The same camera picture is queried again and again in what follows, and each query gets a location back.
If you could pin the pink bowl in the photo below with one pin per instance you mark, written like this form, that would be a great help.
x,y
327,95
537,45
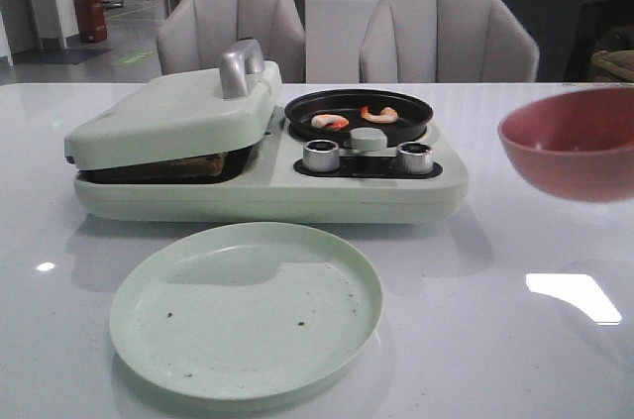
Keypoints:
x,y
576,145

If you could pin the right silver control knob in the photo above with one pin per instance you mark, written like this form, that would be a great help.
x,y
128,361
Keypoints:
x,y
414,158

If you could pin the right beige upholstered chair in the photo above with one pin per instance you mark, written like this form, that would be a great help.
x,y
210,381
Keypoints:
x,y
446,41

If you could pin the mint green breakfast maker lid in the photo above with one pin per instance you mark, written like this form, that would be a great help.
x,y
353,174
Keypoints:
x,y
176,116

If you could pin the left beige upholstered chair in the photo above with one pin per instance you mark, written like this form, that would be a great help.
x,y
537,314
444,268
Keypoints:
x,y
197,32

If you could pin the bread slice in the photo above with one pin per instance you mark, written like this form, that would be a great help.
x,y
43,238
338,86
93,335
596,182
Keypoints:
x,y
183,167

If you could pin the mint green breakfast maker base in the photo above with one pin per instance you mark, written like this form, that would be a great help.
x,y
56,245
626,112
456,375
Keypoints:
x,y
270,189

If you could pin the black round frying pan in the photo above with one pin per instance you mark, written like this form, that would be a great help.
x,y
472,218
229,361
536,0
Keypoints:
x,y
413,114

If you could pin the beige upholstered chair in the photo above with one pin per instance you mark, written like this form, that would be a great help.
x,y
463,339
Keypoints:
x,y
197,32
446,41

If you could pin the silver control knob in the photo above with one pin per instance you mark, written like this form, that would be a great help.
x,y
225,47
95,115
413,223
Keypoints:
x,y
414,158
321,156

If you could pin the red trash bin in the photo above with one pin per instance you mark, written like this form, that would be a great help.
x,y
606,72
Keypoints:
x,y
90,20

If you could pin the beige cushion at right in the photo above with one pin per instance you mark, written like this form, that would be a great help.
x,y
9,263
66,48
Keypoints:
x,y
618,64

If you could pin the left silver control knob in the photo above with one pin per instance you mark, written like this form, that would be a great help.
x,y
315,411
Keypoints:
x,y
321,156

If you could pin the dark appliance at right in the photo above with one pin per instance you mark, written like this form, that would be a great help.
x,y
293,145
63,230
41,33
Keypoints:
x,y
596,20

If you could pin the mint green round plate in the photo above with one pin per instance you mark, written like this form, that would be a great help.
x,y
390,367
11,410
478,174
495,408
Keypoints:
x,y
251,313

